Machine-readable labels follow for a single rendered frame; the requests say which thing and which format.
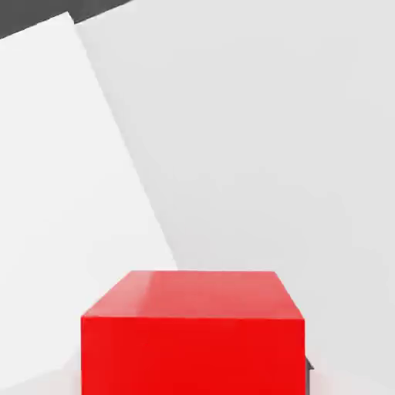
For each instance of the small red cube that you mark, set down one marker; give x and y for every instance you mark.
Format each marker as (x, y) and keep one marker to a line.
(193, 348)

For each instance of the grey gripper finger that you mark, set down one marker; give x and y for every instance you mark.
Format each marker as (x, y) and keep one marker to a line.
(307, 367)

